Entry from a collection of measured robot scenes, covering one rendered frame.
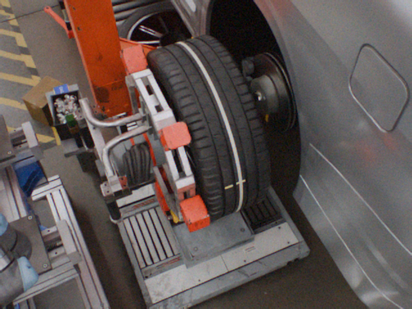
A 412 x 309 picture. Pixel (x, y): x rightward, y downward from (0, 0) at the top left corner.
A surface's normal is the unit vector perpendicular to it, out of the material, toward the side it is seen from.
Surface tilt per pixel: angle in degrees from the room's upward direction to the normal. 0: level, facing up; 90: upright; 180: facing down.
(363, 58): 90
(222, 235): 0
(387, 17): 75
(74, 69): 0
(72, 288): 0
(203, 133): 38
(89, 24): 90
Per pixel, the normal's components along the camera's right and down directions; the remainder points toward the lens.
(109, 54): 0.39, 0.75
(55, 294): -0.02, -0.58
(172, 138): 0.22, -0.04
